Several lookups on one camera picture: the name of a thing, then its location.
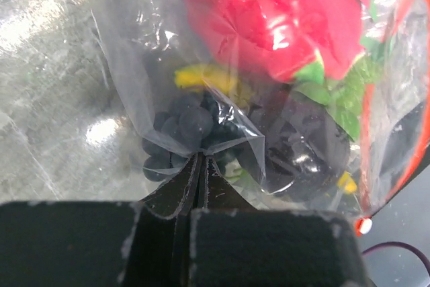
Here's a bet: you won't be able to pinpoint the single yellow fake banana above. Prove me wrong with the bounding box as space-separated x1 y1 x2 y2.
174 63 253 108

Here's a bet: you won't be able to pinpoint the red fake apple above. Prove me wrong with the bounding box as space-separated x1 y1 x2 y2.
183 0 371 83

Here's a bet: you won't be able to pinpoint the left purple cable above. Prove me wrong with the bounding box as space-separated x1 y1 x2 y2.
361 241 430 278

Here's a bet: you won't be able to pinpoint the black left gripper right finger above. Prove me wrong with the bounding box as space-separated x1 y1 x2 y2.
188 157 370 286

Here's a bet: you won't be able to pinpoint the dark fake grapes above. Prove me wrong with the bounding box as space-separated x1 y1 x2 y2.
141 90 245 182

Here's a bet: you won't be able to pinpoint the dark round fake fruit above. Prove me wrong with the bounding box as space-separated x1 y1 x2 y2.
248 91 350 202

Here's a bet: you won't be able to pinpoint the clear zip top bag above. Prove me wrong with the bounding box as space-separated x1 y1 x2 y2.
92 0 429 229

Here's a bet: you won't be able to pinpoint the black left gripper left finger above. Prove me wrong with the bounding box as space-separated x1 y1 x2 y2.
1 155 203 286

